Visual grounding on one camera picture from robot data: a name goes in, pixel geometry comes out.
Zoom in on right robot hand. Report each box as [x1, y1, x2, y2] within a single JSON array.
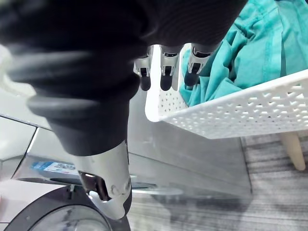
[[0, 0, 249, 221]]

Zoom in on white perforated laundry basket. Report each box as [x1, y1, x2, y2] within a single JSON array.
[[145, 44, 308, 140]]

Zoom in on silver washing machine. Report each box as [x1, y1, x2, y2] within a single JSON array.
[[0, 96, 253, 231]]

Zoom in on round washing machine door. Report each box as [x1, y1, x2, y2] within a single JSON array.
[[0, 179, 132, 231]]

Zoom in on white fabric item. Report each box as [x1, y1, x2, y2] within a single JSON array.
[[0, 44, 37, 100]]

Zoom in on blue white energy label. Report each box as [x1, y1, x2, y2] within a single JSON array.
[[30, 160, 78, 174]]

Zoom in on teal garment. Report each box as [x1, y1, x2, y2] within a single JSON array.
[[178, 0, 308, 106]]

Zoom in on light wooden furniture leg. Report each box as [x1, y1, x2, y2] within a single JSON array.
[[280, 133, 307, 171]]

